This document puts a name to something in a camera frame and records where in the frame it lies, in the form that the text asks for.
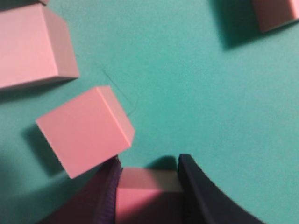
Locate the pink cube low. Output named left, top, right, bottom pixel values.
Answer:
left=36, top=86, right=135, bottom=179

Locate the pink cube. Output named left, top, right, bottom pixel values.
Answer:
left=115, top=168, right=184, bottom=224

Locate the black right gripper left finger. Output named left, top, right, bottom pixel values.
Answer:
left=38, top=156, right=122, bottom=224

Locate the pink cube placed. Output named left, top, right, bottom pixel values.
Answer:
left=252, top=0, right=299, bottom=33

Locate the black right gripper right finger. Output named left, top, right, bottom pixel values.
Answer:
left=178, top=154, right=263, bottom=224

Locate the green backdrop cloth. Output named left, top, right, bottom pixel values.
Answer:
left=0, top=0, right=299, bottom=224

